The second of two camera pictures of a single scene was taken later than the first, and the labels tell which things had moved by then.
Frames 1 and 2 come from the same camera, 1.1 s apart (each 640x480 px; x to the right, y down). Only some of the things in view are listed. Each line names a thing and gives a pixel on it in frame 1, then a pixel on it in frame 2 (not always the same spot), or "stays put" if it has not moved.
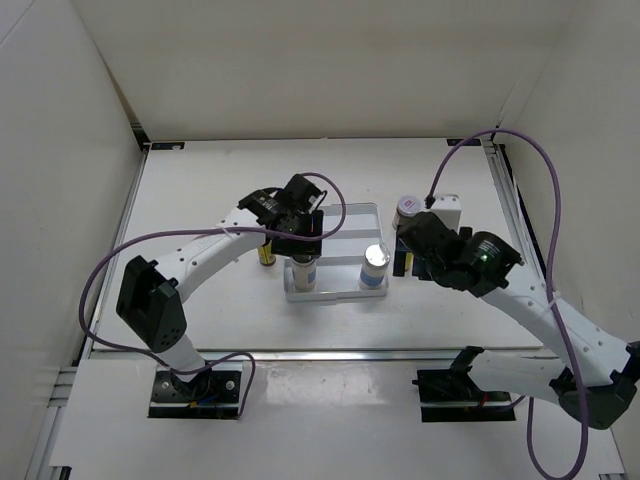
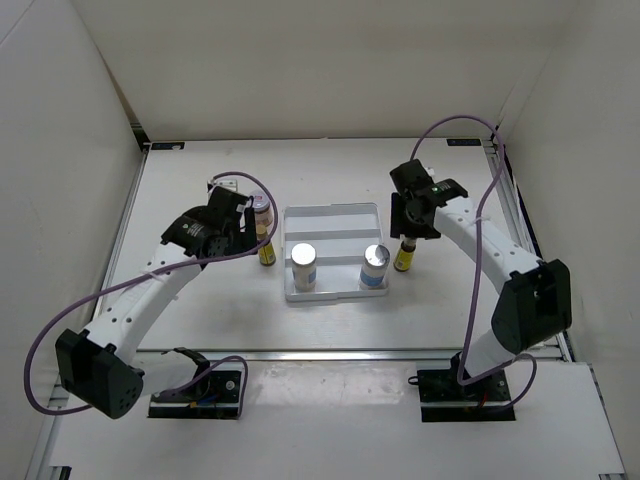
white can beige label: (304, 276) stays put
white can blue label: (376, 259) stays put
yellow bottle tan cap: (266, 258) stays put
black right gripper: (399, 259) -> (399, 226)
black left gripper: (282, 247) -> (245, 239)
